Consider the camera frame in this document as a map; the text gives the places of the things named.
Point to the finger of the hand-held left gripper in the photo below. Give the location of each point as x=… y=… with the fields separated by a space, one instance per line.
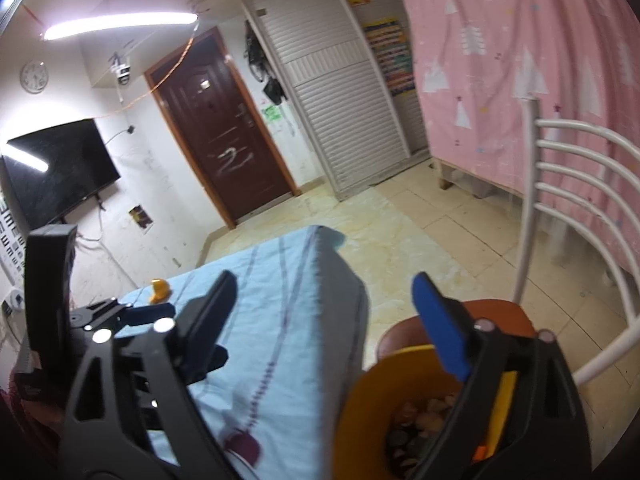
x=147 y=312
x=216 y=356

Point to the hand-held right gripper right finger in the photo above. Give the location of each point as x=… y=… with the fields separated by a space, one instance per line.
x=440 y=330

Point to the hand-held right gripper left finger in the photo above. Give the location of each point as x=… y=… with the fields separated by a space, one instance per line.
x=220 y=300

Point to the yellow plastic bucket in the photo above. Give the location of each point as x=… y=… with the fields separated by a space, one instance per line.
x=365 y=410

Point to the person's left forearm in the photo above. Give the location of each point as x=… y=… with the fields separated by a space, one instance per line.
x=25 y=440

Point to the small orange toy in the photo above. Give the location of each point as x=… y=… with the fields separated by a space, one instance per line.
x=160 y=292

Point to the blue striped tablecloth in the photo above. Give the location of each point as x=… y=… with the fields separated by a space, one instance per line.
x=260 y=310

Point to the pile of mixed scraps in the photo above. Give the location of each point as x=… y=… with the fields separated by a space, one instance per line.
x=420 y=430

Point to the black flat screen television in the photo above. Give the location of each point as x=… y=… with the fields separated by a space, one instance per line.
x=55 y=170

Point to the dark red door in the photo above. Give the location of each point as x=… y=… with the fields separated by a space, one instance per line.
x=225 y=135

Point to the white metal chair brown seat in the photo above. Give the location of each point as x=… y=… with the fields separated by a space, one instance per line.
x=555 y=160

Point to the small black hanging pouch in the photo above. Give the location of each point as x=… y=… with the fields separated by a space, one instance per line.
x=274 y=91

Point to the white slatted wardrobe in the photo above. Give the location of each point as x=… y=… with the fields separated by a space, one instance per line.
x=340 y=85

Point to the black hanging bag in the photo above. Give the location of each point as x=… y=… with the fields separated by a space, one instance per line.
x=254 y=55

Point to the long ceiling tube light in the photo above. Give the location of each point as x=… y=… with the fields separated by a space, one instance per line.
x=120 y=24

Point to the colourful grid chart poster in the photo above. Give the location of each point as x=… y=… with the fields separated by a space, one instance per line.
x=391 y=57

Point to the pink tree print curtain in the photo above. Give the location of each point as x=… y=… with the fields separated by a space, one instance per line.
x=525 y=60

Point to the black and white wall chart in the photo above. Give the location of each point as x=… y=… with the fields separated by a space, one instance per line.
x=11 y=240

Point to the small dark wall picture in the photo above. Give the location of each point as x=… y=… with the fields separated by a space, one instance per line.
x=140 y=218

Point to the wooden bed frame leg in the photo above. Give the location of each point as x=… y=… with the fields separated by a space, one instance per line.
x=443 y=176

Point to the green wall sticker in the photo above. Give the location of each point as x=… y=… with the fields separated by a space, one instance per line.
x=272 y=113

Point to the round white wall clock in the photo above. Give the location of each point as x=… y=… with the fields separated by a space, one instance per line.
x=34 y=77

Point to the white security camera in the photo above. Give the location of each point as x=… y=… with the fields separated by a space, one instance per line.
x=121 y=72

